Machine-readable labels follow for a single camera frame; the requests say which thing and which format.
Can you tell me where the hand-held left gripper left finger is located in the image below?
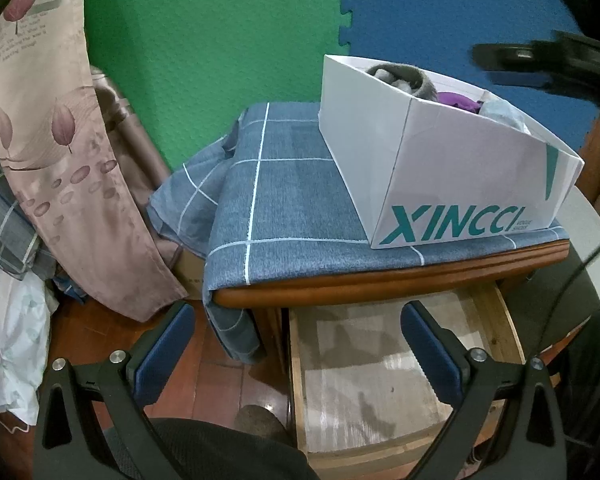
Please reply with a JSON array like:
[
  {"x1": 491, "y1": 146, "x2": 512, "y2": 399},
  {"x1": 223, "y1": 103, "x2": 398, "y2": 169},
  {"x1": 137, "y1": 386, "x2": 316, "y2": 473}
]
[{"x1": 32, "y1": 301, "x2": 197, "y2": 480}]

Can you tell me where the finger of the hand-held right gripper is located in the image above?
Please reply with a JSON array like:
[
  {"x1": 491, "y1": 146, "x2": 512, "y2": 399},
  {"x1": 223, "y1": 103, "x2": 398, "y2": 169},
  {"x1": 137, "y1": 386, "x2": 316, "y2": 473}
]
[{"x1": 472, "y1": 40, "x2": 561, "y2": 72}]

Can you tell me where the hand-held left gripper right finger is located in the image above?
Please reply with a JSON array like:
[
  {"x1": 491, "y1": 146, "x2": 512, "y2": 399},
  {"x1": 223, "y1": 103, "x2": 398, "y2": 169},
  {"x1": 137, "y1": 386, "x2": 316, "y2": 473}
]
[{"x1": 401, "y1": 301, "x2": 568, "y2": 480}]

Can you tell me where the light grey underwear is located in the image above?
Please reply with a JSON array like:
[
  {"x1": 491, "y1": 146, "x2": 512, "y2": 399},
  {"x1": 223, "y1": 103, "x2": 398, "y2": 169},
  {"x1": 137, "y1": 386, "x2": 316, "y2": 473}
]
[{"x1": 479, "y1": 97, "x2": 533, "y2": 136}]

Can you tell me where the purple underwear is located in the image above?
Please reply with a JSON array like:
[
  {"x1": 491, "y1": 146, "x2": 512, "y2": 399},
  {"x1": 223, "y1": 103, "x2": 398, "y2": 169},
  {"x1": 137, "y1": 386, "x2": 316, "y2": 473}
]
[{"x1": 436, "y1": 91, "x2": 483, "y2": 114}]

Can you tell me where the wooden drawer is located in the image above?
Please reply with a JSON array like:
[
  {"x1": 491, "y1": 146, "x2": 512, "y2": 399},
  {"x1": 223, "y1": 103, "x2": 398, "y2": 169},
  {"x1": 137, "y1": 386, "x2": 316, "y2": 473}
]
[{"x1": 286, "y1": 282, "x2": 528, "y2": 471}]

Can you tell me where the dark grey underwear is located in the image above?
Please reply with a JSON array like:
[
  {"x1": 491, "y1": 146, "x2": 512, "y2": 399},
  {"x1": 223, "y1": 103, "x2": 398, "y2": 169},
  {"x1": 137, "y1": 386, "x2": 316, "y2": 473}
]
[{"x1": 366, "y1": 62, "x2": 439, "y2": 103}]

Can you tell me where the white cardboard box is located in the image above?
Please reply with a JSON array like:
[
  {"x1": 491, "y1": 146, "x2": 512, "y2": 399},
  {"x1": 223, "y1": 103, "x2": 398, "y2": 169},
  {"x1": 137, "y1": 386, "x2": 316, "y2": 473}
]
[{"x1": 318, "y1": 54, "x2": 586, "y2": 251}]

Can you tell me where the brown cardboard box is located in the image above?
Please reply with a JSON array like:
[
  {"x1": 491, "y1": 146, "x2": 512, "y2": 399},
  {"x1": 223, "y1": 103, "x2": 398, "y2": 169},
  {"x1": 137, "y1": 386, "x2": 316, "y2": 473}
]
[{"x1": 172, "y1": 247, "x2": 208, "y2": 301}]

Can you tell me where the wooden nightstand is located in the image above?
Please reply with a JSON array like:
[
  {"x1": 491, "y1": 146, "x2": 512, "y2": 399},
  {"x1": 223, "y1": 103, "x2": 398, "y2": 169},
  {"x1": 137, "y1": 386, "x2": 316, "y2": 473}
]
[{"x1": 214, "y1": 239, "x2": 572, "y2": 356}]

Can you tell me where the blue foam mat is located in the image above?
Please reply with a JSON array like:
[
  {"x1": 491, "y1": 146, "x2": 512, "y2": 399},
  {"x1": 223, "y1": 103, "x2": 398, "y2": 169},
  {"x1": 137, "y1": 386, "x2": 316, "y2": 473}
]
[{"x1": 337, "y1": 0, "x2": 600, "y2": 156}]

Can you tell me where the blue printed packet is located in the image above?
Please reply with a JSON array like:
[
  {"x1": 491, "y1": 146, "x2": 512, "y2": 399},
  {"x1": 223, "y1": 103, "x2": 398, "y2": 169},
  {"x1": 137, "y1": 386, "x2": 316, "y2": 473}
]
[{"x1": 50, "y1": 272, "x2": 88, "y2": 306}]

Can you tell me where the brown rounded object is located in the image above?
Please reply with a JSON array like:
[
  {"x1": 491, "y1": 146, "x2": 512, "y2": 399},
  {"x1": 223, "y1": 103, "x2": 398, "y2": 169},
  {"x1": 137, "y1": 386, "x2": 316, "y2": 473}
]
[{"x1": 239, "y1": 404, "x2": 287, "y2": 436}]

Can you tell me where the white panel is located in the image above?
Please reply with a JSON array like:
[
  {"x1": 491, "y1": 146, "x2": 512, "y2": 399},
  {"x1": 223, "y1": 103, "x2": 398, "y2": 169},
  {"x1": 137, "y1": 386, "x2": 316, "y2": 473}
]
[{"x1": 555, "y1": 185, "x2": 600, "y2": 311}]

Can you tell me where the white leaf-print bedding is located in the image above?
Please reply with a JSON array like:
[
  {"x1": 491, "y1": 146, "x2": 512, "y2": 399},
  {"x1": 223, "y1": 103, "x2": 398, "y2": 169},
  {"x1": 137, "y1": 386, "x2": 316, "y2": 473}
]
[{"x1": 0, "y1": 250, "x2": 56, "y2": 426}]

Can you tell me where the blue checked cloth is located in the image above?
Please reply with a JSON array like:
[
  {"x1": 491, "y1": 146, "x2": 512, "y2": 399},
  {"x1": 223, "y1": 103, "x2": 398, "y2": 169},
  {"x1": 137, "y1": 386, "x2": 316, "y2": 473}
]
[{"x1": 147, "y1": 101, "x2": 571, "y2": 365}]

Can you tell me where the grey plaid blanket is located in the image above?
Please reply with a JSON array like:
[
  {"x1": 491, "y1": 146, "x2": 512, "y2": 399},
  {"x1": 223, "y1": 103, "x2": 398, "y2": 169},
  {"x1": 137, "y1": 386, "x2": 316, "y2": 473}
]
[{"x1": 0, "y1": 95, "x2": 56, "y2": 281}]

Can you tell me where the beige leaf-print curtain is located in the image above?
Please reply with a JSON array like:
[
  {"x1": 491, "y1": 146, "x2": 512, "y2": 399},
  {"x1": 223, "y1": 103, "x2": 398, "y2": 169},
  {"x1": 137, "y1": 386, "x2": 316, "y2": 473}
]
[{"x1": 0, "y1": 0, "x2": 188, "y2": 322}]

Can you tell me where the brown plain curtain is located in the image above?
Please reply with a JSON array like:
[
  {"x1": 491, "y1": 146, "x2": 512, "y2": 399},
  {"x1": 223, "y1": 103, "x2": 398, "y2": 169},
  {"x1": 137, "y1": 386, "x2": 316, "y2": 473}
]
[{"x1": 90, "y1": 65, "x2": 181, "y2": 261}]

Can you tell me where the green foam mat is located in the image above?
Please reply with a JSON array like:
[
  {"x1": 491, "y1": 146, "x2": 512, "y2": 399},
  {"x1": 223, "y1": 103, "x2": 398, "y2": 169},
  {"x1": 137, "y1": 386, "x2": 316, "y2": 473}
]
[{"x1": 80, "y1": 0, "x2": 358, "y2": 173}]

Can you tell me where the black cable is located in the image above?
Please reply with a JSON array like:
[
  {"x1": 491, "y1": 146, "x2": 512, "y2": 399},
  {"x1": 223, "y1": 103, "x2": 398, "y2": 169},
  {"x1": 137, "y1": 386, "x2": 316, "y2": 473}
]
[{"x1": 542, "y1": 235, "x2": 600, "y2": 353}]

